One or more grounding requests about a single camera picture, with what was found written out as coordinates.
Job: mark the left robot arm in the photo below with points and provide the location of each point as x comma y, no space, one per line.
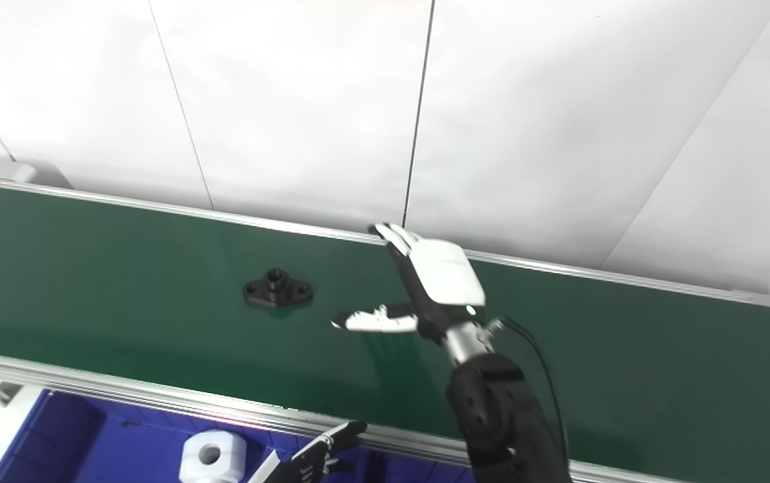
271,477

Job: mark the black flanged part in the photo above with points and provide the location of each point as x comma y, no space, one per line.
276,290

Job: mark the green conveyor belt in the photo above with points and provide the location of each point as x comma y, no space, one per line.
157,396
157,295

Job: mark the white block part with hole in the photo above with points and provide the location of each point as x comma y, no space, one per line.
214,456

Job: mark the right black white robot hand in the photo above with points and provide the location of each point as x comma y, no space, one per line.
449,278

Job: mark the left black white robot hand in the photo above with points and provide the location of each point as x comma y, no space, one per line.
318,456

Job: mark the blue plastic bin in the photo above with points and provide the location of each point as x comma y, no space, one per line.
110,449

